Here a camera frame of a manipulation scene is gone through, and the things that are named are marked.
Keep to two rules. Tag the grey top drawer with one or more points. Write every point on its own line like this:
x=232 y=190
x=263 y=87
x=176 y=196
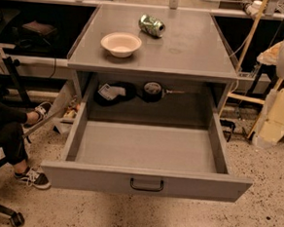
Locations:
x=104 y=156

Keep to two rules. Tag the grey metal drawer cabinet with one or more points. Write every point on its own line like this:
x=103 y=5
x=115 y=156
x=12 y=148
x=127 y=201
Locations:
x=189 y=59

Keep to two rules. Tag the black tape roll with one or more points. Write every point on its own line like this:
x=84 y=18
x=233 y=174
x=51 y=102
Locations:
x=152 y=91

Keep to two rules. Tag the black pouch with white card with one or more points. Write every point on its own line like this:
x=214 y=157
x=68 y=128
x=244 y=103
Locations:
x=112 y=94

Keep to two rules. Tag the white paper bowl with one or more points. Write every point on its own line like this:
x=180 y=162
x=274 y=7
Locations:
x=122 y=44

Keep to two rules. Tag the crushed green soda can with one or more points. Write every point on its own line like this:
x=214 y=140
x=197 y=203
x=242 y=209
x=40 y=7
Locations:
x=151 y=25

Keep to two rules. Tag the black white sneaker far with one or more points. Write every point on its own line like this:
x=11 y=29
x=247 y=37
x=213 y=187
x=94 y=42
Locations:
x=39 y=114

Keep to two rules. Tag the black white sneaker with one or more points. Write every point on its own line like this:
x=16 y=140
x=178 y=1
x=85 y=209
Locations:
x=39 y=114
x=35 y=178

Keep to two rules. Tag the black white sneaker near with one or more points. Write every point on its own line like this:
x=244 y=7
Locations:
x=35 y=178

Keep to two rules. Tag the seated person black trousers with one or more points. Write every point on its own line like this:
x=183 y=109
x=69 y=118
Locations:
x=11 y=122

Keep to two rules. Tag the black office chair base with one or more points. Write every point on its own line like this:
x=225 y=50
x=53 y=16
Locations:
x=16 y=218

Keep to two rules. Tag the black top drawer handle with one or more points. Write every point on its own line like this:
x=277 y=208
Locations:
x=147 y=186

